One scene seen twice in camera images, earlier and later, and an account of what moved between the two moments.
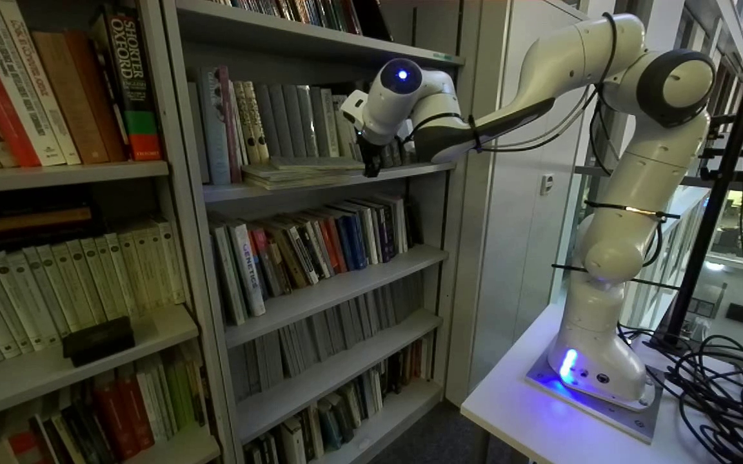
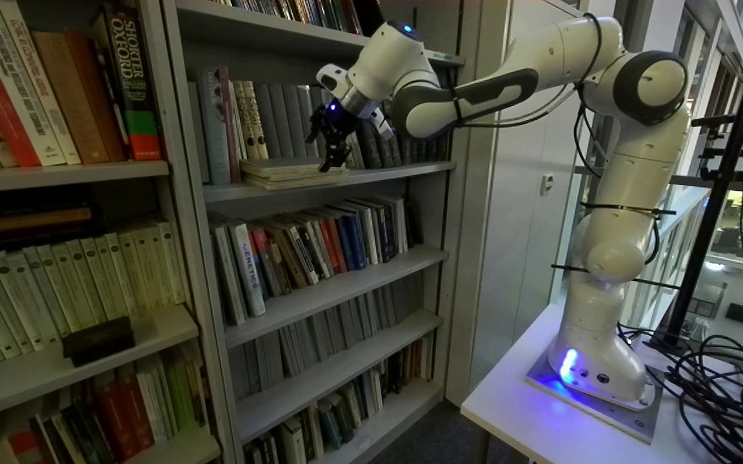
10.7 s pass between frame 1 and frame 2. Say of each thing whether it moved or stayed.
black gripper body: moved
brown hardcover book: stayed
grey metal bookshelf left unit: stayed
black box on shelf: stayed
